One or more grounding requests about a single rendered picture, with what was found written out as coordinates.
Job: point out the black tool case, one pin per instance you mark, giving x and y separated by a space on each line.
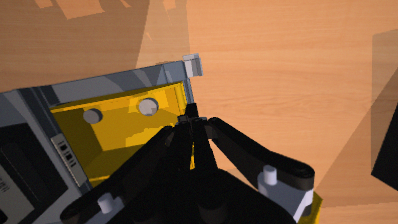
29 181

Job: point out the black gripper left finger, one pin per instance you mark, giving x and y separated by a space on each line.
151 171

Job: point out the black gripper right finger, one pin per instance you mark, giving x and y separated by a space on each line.
284 180

